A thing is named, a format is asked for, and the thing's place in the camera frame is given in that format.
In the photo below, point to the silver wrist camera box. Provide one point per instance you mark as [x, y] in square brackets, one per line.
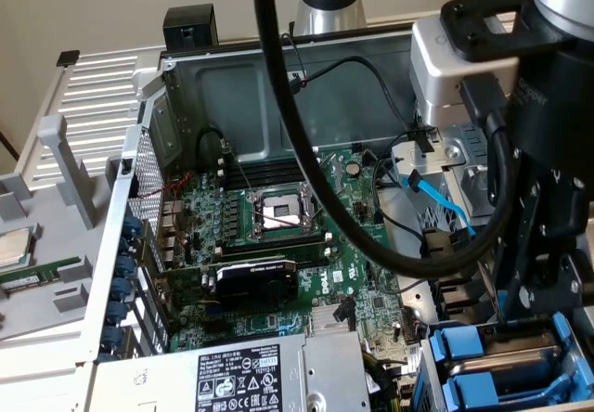
[441, 82]

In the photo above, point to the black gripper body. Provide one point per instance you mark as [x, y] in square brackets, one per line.
[557, 115]

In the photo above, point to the grey metal disk bay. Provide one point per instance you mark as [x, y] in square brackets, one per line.
[431, 379]

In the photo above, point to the thin metal locking lever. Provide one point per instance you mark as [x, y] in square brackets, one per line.
[239, 171]

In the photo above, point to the open grey PC case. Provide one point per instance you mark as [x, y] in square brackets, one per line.
[232, 106]

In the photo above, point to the black wide connector plug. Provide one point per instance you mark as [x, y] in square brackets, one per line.
[410, 326]

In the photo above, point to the metal socket cover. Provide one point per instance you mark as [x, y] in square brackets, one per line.
[307, 201]

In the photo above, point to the coin cell battery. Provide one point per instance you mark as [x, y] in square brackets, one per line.
[353, 168]

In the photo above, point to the grey plastic parts rack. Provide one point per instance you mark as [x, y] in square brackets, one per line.
[65, 245]

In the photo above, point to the silver metal drive cage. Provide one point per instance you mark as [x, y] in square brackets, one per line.
[431, 161]

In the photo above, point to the black plastic finned bracket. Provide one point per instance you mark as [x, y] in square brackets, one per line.
[459, 296]

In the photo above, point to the black RAM slot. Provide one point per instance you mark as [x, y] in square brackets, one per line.
[269, 171]
[269, 164]
[278, 240]
[269, 183]
[269, 176]

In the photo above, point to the silver CPU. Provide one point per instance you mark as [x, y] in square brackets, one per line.
[11, 249]

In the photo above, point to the empty blue disk carrier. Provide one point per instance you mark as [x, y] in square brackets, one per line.
[473, 389]

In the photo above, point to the small black end cap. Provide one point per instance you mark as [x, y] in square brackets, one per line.
[68, 57]

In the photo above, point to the hard disk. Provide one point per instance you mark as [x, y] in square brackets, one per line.
[510, 361]

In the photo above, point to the CPU socket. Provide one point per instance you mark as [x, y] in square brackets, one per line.
[278, 210]

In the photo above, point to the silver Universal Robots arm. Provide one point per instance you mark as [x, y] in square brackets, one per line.
[329, 17]

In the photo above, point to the black plastic clamp block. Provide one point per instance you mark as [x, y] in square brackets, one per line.
[190, 27]

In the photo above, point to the silver power supply unit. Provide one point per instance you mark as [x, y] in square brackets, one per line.
[176, 375]

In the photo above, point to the green RAM stick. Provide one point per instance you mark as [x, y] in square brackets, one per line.
[46, 270]

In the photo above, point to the green Dell motherboard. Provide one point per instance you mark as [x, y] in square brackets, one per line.
[366, 319]

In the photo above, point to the black graphics card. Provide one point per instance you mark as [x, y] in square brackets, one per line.
[260, 287]

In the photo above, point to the silver chipset heatsink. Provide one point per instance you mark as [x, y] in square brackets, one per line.
[322, 321]

